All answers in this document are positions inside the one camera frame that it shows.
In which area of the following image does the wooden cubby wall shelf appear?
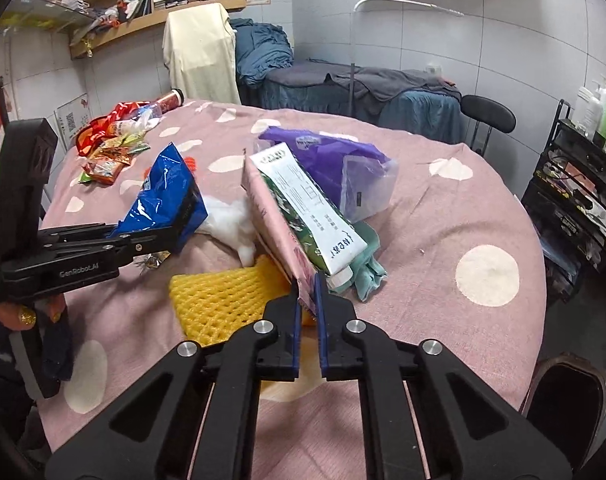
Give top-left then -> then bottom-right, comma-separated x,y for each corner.
68,0 -> 247,59

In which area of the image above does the massage bed with blue cover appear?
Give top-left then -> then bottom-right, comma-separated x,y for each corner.
238,59 -> 466,142

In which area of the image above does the clear crushed plastic bottle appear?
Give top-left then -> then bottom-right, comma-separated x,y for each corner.
112,104 -> 163,135

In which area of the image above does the yellow foam fruit net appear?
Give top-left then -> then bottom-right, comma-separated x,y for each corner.
168,255 -> 319,348

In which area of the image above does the grey blanket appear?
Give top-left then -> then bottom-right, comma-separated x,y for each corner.
325,66 -> 460,104

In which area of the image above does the blue bedding pile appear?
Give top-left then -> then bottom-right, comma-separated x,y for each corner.
230,17 -> 295,87

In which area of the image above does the person's left hand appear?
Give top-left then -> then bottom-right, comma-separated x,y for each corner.
0,292 -> 68,334

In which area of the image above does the dark round waste bin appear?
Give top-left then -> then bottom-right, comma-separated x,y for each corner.
524,354 -> 606,472

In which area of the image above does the silver candy wrapper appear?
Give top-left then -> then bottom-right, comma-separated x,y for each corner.
132,252 -> 172,274

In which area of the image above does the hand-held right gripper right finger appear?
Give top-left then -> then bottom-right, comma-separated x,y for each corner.
313,275 -> 574,480

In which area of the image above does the white wall notice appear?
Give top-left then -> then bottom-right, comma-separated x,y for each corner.
54,94 -> 92,150

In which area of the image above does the black mesh rack cart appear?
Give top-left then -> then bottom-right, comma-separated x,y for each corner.
520,99 -> 606,307

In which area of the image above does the glass wall shelf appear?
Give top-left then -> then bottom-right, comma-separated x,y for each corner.
0,0 -> 100,37

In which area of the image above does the pink polka dot blanket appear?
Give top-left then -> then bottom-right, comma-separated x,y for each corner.
38,100 -> 549,480

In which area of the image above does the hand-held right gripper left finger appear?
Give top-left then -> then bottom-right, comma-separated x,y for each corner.
43,287 -> 304,480

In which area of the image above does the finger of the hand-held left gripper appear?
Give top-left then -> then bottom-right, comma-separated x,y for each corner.
47,194 -> 197,272
38,223 -> 121,245

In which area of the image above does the pile of colourful snack wrappers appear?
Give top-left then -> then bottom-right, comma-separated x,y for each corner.
75,101 -> 164,188

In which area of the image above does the cream cloth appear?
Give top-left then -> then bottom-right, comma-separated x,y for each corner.
163,3 -> 242,107

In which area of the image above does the red cylindrical can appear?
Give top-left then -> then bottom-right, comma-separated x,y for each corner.
155,88 -> 185,112

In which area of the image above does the white cotton wad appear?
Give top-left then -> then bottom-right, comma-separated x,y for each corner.
198,195 -> 259,266

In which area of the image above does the teal crumpled wrapper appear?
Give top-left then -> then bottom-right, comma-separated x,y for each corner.
328,220 -> 389,303

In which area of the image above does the pink green tissue pack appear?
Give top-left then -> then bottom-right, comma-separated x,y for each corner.
240,142 -> 369,318

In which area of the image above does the white pump bottle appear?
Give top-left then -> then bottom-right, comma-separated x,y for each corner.
576,76 -> 606,137

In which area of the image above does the purple tissue pack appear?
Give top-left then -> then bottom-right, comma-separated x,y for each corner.
258,126 -> 399,223

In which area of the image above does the thin metal pole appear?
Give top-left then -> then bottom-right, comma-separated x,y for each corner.
350,5 -> 357,117

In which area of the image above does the white curved rod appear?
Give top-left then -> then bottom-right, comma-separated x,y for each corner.
353,0 -> 465,18

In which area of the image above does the black stool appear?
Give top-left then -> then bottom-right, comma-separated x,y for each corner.
460,95 -> 517,157

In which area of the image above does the blue snack bag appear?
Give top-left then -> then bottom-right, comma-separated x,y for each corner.
110,141 -> 209,256

